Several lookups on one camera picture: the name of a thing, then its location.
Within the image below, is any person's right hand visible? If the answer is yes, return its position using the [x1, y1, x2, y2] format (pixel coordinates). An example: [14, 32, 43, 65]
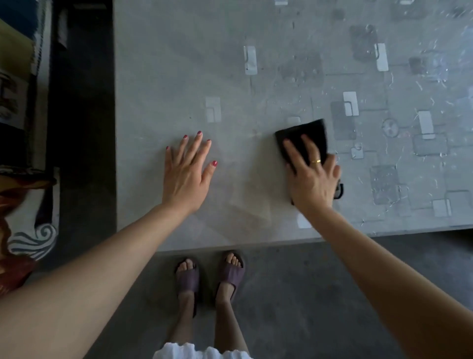
[282, 134, 342, 216]

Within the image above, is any person's left hand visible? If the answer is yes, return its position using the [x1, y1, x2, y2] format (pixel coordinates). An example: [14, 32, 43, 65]
[161, 130, 219, 216]

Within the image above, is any black cleaning cloth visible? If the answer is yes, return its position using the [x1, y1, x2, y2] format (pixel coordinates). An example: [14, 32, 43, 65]
[274, 118, 345, 206]

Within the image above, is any person's left forearm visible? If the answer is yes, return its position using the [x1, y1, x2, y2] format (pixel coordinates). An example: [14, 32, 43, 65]
[0, 201, 193, 359]

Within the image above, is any person's right forearm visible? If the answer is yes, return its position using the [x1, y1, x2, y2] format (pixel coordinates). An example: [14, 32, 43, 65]
[303, 206, 473, 359]

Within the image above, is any person's right purple slipper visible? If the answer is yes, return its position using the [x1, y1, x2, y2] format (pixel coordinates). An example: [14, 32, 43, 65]
[216, 251, 246, 304]

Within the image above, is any person's purple slipper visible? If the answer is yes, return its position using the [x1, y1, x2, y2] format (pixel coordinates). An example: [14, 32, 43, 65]
[216, 251, 246, 304]
[175, 258, 202, 319]

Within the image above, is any person's left purple slipper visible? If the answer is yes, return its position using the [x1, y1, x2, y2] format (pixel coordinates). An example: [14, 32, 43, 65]
[175, 258, 202, 319]

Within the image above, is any white rug with wave pattern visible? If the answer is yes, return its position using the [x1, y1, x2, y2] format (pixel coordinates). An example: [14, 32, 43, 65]
[7, 166, 61, 261]

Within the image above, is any person's left leg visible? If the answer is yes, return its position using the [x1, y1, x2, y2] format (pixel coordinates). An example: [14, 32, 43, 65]
[168, 259, 199, 346]

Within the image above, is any person's leg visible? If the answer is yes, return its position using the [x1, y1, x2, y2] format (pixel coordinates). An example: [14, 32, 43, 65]
[214, 253, 250, 354]
[168, 259, 199, 346]

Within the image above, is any person's right leg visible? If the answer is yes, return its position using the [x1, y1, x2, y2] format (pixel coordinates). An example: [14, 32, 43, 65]
[214, 253, 250, 354]

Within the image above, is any white garment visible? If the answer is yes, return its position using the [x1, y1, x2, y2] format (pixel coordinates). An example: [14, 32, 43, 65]
[153, 342, 254, 359]

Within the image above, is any orange red fabric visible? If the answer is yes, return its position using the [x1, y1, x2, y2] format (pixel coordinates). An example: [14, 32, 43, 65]
[0, 168, 57, 298]

